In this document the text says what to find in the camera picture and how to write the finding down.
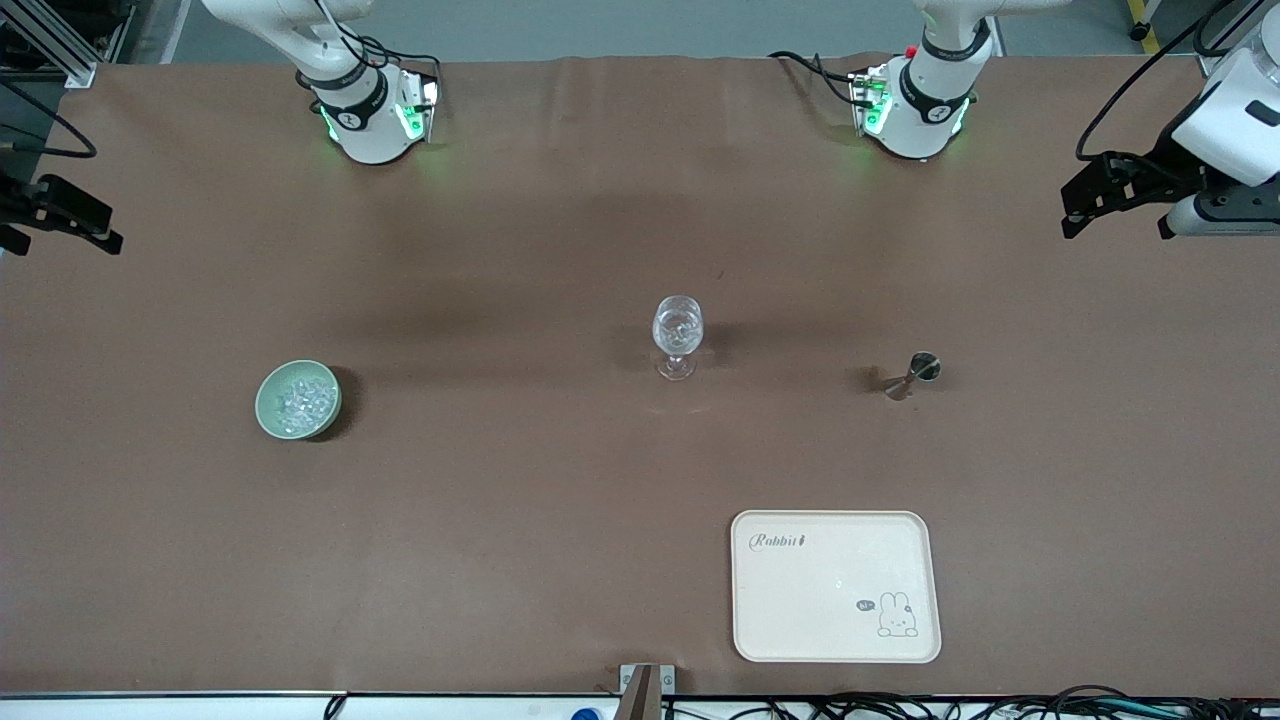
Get steel double jigger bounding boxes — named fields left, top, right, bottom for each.
left=885, top=352, right=942, bottom=401

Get clear ice cubes pile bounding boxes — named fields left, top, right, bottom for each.
left=275, top=378, right=336, bottom=433

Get clear stemmed wine glass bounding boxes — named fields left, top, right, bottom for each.
left=652, top=296, right=705, bottom=382

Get green ceramic bowl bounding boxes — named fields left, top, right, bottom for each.
left=255, top=360, right=343, bottom=441

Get cream rabbit print tray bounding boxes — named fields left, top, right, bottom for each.
left=730, top=510, right=943, bottom=664

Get aluminium frame profile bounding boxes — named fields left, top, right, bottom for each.
left=0, top=0, right=98, bottom=89

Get black left base cable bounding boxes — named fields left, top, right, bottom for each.
left=767, top=50, right=861, bottom=106

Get black base cable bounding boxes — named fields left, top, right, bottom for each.
left=767, top=50, right=861, bottom=106
left=355, top=35, right=443, bottom=83

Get black right base cable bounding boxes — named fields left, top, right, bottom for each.
left=355, top=35, right=443, bottom=83

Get black cable bundle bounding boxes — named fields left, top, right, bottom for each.
left=660, top=686, right=1280, bottom=720

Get metal bracket with post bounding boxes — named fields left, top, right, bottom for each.
left=618, top=663, right=677, bottom=720

